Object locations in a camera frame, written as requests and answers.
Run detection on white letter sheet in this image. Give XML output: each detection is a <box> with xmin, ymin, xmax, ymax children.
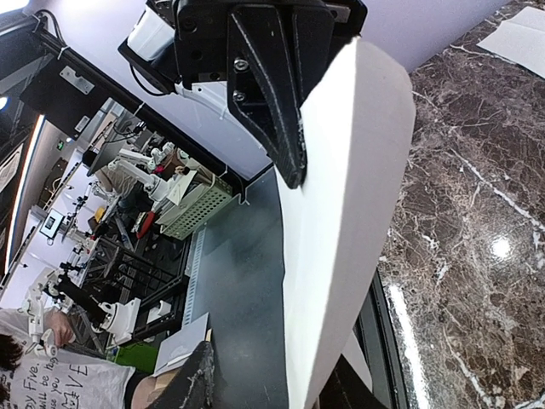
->
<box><xmin>278</xmin><ymin>37</ymin><xmax>416</xmax><ymax>408</ymax></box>

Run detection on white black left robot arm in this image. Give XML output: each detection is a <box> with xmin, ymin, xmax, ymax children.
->
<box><xmin>118</xmin><ymin>1</ymin><xmax>368</xmax><ymax>189</ymax></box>

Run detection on person in printed shirt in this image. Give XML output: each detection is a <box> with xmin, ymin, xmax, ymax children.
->
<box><xmin>0</xmin><ymin>306</ymin><xmax>188</xmax><ymax>409</ymax></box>

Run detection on spare white paper sheet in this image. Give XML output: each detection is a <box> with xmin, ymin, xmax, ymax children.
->
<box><xmin>478</xmin><ymin>6</ymin><xmax>545</xmax><ymax>78</ymax></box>

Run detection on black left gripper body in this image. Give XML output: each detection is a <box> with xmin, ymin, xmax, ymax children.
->
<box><xmin>172</xmin><ymin>1</ymin><xmax>367</xmax><ymax>85</ymax></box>

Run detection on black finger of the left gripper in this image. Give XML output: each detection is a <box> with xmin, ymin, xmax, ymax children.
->
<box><xmin>227</xmin><ymin>4</ymin><xmax>307</xmax><ymax>189</ymax></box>
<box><xmin>291</xmin><ymin>1</ymin><xmax>335</xmax><ymax>104</ymax></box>

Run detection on white slotted cable duct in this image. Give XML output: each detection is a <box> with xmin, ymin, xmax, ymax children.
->
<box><xmin>181</xmin><ymin>226</ymin><xmax>206</xmax><ymax>326</ymax></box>

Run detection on white perforated metal basket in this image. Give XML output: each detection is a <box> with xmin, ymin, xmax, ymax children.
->
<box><xmin>156</xmin><ymin>170</ymin><xmax>232</xmax><ymax>240</ymax></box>

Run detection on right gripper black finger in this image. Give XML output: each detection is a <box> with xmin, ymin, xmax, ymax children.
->
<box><xmin>148</xmin><ymin>341</ymin><xmax>215</xmax><ymax>409</ymax></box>

